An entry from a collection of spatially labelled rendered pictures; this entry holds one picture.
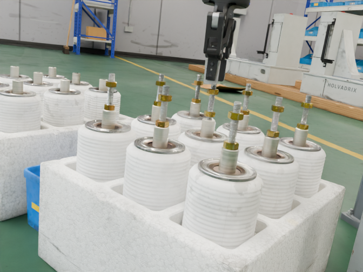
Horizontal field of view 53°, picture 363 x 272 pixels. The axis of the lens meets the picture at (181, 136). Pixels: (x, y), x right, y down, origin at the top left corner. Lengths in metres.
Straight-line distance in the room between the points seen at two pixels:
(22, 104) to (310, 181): 0.58
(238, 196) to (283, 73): 3.69
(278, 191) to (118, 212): 0.23
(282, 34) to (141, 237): 3.66
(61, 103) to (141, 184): 0.43
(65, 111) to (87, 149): 0.31
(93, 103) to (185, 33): 6.46
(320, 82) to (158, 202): 2.95
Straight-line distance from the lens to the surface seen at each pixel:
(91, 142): 0.59
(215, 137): 0.63
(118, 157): 0.59
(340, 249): 0.92
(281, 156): 0.58
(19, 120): 0.84
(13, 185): 0.84
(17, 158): 0.82
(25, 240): 0.79
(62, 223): 0.64
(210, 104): 0.61
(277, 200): 0.55
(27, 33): 6.86
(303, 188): 0.66
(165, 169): 0.50
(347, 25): 3.57
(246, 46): 8.01
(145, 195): 0.52
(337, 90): 3.24
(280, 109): 0.55
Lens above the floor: 0.40
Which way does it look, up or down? 14 degrees down
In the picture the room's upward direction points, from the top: 7 degrees clockwise
